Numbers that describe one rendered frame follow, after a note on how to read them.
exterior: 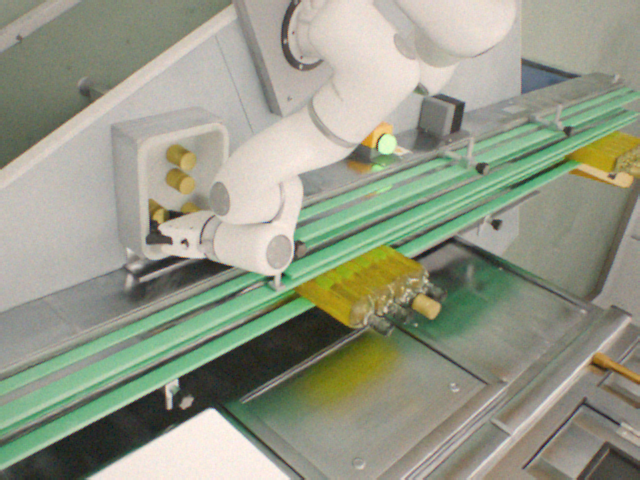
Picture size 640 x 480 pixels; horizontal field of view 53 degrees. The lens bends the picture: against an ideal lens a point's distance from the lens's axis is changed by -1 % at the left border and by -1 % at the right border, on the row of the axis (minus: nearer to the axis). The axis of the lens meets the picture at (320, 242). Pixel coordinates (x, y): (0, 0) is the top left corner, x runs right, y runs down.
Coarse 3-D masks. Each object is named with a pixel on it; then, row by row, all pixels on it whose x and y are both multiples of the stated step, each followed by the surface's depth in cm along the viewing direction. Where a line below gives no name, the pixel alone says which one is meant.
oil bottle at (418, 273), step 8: (376, 248) 138; (384, 248) 138; (376, 256) 135; (384, 256) 135; (392, 256) 135; (400, 256) 136; (392, 264) 133; (400, 264) 133; (408, 264) 133; (416, 264) 134; (408, 272) 131; (416, 272) 131; (424, 272) 132; (416, 280) 130; (424, 280) 131; (416, 288) 131
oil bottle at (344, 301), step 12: (324, 276) 126; (336, 276) 127; (300, 288) 128; (312, 288) 126; (324, 288) 123; (336, 288) 123; (348, 288) 123; (312, 300) 127; (324, 300) 124; (336, 300) 122; (348, 300) 120; (360, 300) 120; (372, 300) 121; (336, 312) 123; (348, 312) 120; (360, 312) 119; (348, 324) 121; (360, 324) 120
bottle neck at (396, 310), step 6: (390, 300) 124; (390, 306) 123; (396, 306) 122; (402, 306) 122; (390, 312) 123; (396, 312) 122; (402, 312) 121; (408, 312) 121; (396, 318) 122; (402, 318) 121; (408, 318) 123
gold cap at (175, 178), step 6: (174, 168) 113; (168, 174) 112; (174, 174) 112; (180, 174) 112; (186, 174) 112; (168, 180) 112; (174, 180) 111; (180, 180) 111; (186, 180) 111; (192, 180) 112; (174, 186) 112; (180, 186) 111; (186, 186) 111; (192, 186) 112; (186, 192) 112
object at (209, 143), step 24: (144, 144) 99; (168, 144) 110; (192, 144) 114; (216, 144) 111; (144, 168) 100; (168, 168) 113; (192, 168) 117; (216, 168) 113; (144, 192) 102; (168, 192) 115; (192, 192) 119; (144, 216) 104; (144, 240) 106
